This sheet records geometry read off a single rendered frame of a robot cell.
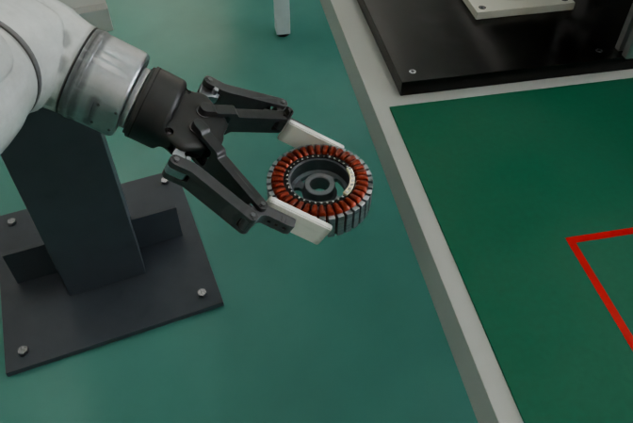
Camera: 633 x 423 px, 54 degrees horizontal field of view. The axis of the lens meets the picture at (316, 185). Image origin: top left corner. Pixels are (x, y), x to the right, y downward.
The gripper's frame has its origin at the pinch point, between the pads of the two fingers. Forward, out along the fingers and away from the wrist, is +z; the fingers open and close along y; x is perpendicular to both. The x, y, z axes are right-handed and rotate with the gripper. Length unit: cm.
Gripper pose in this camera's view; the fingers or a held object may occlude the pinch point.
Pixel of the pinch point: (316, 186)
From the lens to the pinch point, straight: 66.6
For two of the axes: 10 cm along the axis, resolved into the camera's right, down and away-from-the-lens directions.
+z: 8.7, 4.2, 2.6
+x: 4.8, -5.7, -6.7
